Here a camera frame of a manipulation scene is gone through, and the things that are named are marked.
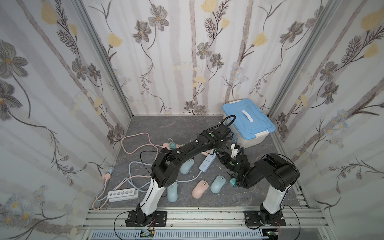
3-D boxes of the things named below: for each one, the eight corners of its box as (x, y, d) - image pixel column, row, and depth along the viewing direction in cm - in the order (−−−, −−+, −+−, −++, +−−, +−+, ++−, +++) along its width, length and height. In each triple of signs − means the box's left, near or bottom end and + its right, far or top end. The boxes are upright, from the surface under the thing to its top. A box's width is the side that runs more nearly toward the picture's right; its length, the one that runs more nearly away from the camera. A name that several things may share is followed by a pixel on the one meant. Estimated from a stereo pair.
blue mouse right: (207, 188, 86) (207, 187, 84) (218, 174, 91) (218, 172, 89) (216, 195, 83) (216, 194, 81) (226, 181, 89) (227, 179, 87)
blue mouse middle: (178, 171, 93) (178, 169, 91) (188, 158, 99) (188, 156, 97) (185, 175, 91) (185, 174, 89) (195, 162, 97) (195, 160, 95)
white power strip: (110, 202, 81) (106, 200, 77) (112, 193, 84) (108, 191, 80) (137, 198, 83) (135, 196, 79) (138, 190, 85) (136, 187, 82)
